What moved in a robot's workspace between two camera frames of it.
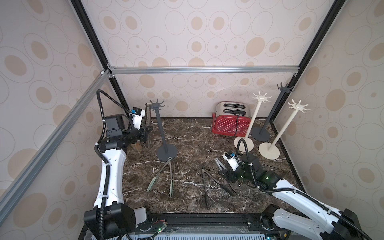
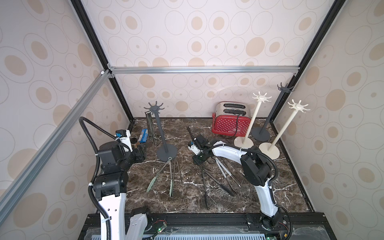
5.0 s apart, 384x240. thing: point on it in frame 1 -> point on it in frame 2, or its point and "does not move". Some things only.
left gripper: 144,133 -> 140,154
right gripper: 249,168 -> 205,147
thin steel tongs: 180,174 does not move
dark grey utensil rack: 167,152 does not move
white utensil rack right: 267,150 does not move
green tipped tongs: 171,183 does not move
